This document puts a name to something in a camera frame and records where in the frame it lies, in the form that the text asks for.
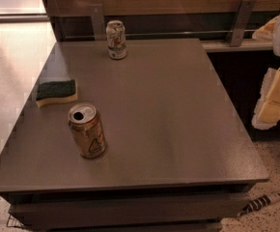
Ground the right metal wall bracket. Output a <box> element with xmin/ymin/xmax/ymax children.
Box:
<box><xmin>226</xmin><ymin>0</ymin><xmax>256</xmax><ymax>47</ymax></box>

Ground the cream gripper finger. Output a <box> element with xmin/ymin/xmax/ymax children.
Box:
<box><xmin>252</xmin><ymin>16</ymin><xmax>278</xmax><ymax>41</ymax></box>
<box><xmin>252</xmin><ymin>68</ymin><xmax>280</xmax><ymax>130</ymax></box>

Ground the gold soda can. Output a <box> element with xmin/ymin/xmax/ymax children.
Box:
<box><xmin>68</xmin><ymin>102</ymin><xmax>106</xmax><ymax>159</ymax></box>

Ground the green yellow sponge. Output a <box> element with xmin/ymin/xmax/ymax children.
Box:
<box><xmin>36</xmin><ymin>79</ymin><xmax>78</xmax><ymax>107</ymax></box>

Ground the grey drawer cabinet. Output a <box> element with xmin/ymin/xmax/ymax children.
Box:
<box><xmin>0</xmin><ymin>184</ymin><xmax>257</xmax><ymax>232</ymax></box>

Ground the striped object on floor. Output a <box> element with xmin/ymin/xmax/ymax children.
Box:
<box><xmin>238</xmin><ymin>191</ymin><xmax>280</xmax><ymax>217</ymax></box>

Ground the wire rack on floor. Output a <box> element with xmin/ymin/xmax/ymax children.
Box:
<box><xmin>6</xmin><ymin>215</ymin><xmax>25</xmax><ymax>229</ymax></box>

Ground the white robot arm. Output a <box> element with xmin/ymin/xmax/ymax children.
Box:
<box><xmin>252</xmin><ymin>15</ymin><xmax>280</xmax><ymax>131</ymax></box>

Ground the white green 7up can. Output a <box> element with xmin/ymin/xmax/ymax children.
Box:
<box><xmin>106</xmin><ymin>20</ymin><xmax>127</xmax><ymax>60</ymax></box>

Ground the left metal wall bracket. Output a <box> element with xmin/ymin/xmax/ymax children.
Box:
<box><xmin>90</xmin><ymin>4</ymin><xmax>106</xmax><ymax>41</ymax></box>

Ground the metal wall bracket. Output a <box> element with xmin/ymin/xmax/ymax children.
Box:
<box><xmin>90</xmin><ymin>4</ymin><xmax>106</xmax><ymax>41</ymax></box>
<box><xmin>226</xmin><ymin>0</ymin><xmax>256</xmax><ymax>47</ymax></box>

